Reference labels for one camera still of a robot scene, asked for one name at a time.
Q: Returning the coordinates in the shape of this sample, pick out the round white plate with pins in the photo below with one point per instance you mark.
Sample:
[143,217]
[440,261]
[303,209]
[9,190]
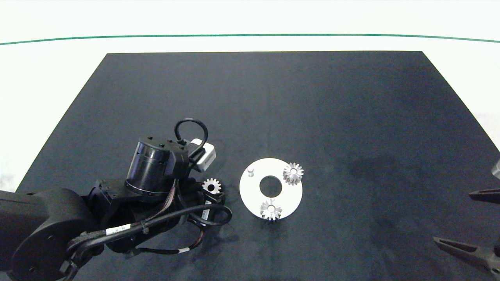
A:
[252,193]

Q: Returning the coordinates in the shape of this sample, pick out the dark mat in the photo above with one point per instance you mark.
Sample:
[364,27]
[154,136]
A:
[312,109]

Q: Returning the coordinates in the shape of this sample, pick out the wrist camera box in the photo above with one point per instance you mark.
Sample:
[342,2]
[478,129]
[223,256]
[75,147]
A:
[496,169]
[203,156]

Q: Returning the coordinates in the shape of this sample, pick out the small steel gear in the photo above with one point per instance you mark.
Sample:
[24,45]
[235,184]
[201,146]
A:
[265,212]
[297,176]
[216,184]

